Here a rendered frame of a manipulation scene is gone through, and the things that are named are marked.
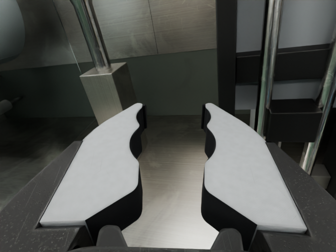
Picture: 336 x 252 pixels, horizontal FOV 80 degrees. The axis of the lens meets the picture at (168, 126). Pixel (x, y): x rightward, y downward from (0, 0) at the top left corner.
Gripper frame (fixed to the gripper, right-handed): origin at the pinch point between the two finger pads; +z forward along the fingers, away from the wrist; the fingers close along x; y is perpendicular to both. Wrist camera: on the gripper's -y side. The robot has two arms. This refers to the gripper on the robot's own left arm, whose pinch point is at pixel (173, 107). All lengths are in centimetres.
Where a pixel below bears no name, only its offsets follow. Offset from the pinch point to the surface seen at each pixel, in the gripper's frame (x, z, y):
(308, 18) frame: 12.8, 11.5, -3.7
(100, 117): -20.5, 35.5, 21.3
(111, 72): -15.0, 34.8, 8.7
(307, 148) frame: 16.2, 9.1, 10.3
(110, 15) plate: -21, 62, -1
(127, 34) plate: -16, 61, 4
